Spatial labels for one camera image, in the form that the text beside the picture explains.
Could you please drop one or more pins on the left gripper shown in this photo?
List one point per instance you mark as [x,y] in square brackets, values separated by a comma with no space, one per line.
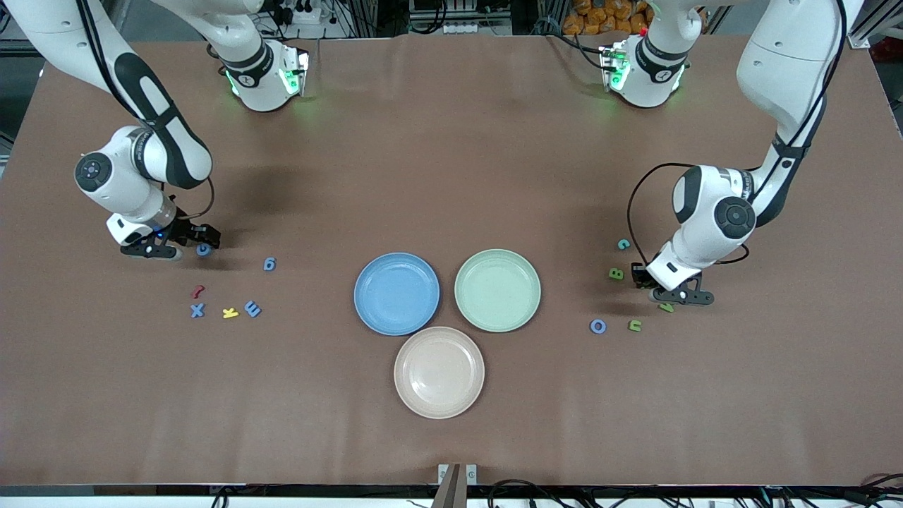
[640,275]

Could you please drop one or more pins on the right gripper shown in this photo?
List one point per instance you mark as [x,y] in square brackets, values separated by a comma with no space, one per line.
[189,230]

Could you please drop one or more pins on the green letter B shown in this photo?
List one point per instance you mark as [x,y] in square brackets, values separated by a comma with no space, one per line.
[616,274]

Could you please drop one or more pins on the blue letter x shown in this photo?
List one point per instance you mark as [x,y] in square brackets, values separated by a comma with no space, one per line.
[197,310]

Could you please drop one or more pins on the blue letter m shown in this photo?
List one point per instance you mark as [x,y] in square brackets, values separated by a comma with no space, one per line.
[252,309]

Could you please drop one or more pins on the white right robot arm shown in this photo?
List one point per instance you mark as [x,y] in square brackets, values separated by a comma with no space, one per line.
[120,197]

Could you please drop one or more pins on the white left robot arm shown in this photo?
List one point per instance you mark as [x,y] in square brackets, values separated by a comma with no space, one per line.
[705,212]

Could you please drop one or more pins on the red letter I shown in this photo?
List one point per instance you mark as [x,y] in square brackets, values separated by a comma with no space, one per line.
[197,291]

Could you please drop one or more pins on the blue letter O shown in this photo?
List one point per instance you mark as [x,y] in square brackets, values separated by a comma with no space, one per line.
[592,327]

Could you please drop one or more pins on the yellow letter k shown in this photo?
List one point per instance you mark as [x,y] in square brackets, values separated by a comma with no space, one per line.
[229,313]

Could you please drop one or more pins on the green round plate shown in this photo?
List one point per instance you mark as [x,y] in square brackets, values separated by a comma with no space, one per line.
[487,303]

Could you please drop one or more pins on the blue round plate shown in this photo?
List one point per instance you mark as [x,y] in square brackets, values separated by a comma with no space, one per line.
[384,303]

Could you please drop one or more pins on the beige round plate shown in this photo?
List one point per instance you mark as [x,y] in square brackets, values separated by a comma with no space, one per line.
[439,374]

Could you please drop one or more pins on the white power strip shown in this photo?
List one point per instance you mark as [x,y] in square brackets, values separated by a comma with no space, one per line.
[303,14]
[465,28]

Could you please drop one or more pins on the orange fruit bag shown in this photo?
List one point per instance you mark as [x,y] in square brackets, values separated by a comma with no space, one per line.
[600,17]

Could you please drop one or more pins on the red object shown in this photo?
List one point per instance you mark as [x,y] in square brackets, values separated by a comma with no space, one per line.
[889,53]

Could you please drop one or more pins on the aluminium frame profile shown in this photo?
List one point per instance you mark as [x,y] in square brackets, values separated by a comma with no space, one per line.
[28,48]
[871,28]

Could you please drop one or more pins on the black table edge rail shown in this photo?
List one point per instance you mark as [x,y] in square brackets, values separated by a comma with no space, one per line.
[317,489]

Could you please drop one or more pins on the grey metal bracket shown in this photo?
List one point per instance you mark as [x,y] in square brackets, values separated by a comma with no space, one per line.
[455,490]

